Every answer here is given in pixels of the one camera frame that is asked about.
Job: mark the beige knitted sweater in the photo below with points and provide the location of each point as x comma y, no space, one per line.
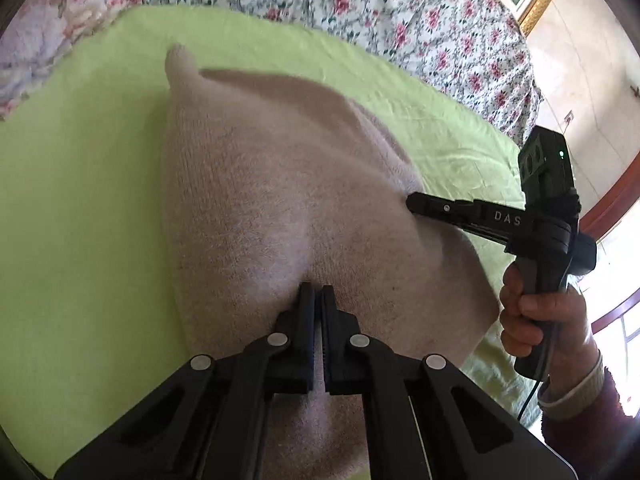
280,200

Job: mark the light green bed sheet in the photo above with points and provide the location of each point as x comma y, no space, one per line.
85,200

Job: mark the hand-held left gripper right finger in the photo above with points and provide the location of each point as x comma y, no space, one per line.
336,345

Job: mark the pastel floral cloth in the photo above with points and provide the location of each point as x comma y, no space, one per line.
45,45

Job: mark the red wooden window frame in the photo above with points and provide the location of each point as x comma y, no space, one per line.
612,200

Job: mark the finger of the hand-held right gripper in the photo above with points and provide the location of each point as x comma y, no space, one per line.
450,208

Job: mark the person's right forearm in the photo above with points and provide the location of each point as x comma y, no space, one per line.
590,405

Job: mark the wall socket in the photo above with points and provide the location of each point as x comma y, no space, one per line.
568,116

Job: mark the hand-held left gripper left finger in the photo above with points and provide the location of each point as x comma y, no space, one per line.
299,345

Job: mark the person's right hand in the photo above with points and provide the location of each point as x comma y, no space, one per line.
555,310

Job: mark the red rose floral quilt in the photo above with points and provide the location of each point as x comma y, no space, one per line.
380,15

